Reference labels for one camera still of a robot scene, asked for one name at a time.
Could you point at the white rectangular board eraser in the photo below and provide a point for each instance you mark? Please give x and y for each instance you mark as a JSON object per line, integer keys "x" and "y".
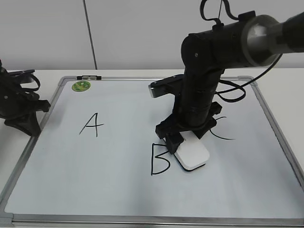
{"x": 191, "y": 153}

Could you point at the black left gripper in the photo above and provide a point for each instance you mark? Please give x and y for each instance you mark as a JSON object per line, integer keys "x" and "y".
{"x": 20, "y": 102}

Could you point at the black silver board clip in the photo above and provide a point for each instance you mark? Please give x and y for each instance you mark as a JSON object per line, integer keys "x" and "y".
{"x": 89, "y": 77}

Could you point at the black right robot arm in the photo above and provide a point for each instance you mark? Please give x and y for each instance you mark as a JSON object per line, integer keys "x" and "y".
{"x": 252, "y": 41}

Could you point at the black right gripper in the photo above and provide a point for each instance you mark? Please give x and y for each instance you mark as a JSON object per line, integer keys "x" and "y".
{"x": 196, "y": 115}

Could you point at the white framed whiteboard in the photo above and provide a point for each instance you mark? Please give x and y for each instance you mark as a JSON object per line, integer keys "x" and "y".
{"x": 99, "y": 162}

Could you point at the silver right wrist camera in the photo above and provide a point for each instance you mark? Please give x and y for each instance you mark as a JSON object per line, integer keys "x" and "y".
{"x": 170, "y": 85}

